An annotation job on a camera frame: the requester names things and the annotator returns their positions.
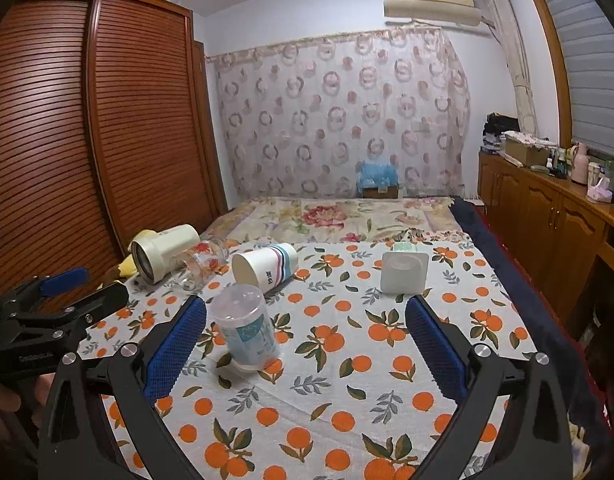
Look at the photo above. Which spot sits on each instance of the cream air conditioner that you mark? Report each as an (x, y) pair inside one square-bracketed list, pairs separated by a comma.
[(427, 2)]

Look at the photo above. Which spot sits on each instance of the small cardboard box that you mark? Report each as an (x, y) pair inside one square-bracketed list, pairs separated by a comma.
[(382, 192)]

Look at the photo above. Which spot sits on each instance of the grey window blind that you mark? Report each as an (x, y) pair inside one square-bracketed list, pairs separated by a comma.
[(587, 60)]

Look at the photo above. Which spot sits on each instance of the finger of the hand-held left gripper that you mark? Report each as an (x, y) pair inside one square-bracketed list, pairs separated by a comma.
[(62, 281), (104, 300)]

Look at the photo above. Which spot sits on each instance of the orange fruit print cloth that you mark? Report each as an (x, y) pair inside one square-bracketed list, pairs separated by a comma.
[(337, 390)]

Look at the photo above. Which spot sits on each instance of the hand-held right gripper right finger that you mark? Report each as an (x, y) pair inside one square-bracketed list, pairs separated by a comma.
[(437, 355)]

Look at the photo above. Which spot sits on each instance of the circle patterned curtain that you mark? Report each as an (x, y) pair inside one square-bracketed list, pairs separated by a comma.
[(337, 110)]

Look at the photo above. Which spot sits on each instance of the green glasses case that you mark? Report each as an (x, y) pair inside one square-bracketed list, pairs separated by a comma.
[(539, 169)]

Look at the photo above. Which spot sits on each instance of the brown slatted wooden wardrobe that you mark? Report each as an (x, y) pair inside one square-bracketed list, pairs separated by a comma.
[(137, 110)]

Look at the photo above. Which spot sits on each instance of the wooden sideboard cabinet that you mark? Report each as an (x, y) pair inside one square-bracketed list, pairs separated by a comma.
[(547, 210)]

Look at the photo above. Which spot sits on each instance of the floral glass jar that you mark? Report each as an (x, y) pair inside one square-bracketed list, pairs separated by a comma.
[(202, 262)]

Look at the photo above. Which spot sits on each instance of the person's left hand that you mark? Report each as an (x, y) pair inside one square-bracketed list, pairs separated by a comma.
[(2, 397)]

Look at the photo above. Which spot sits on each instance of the clear plastic cup blue print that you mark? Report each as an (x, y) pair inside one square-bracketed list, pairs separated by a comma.
[(247, 332)]

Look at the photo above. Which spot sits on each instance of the pink tissue packet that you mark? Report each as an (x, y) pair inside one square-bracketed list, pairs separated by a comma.
[(598, 194)]

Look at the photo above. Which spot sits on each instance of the pink thermos bottle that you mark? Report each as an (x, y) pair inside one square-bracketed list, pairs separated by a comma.
[(579, 162)]

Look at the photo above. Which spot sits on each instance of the cream thermos cup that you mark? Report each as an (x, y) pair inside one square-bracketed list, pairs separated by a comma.
[(162, 254)]

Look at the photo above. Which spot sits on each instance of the floral bed sheet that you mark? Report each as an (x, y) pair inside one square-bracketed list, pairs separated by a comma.
[(337, 220)]

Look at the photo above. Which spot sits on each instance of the cardboard box with floral cloth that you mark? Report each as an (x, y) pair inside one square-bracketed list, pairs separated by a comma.
[(527, 147)]

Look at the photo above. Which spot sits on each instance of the white striped paper cup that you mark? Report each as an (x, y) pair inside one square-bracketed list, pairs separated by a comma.
[(262, 269)]

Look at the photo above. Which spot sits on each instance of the white square plastic container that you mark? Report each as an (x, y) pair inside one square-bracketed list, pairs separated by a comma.
[(403, 272)]

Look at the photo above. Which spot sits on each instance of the blue plastic bag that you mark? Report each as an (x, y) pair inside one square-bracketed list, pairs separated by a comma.
[(378, 174)]

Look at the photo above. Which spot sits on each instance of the stack of dark clothes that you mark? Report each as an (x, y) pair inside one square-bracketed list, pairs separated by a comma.
[(497, 132)]

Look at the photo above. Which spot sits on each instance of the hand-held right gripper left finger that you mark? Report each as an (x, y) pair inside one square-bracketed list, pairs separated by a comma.
[(174, 355)]

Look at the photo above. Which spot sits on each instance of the white wrapped pipe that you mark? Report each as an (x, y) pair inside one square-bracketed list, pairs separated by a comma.
[(512, 60)]

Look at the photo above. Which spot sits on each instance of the yellow cloth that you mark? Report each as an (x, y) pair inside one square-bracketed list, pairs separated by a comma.
[(124, 266)]

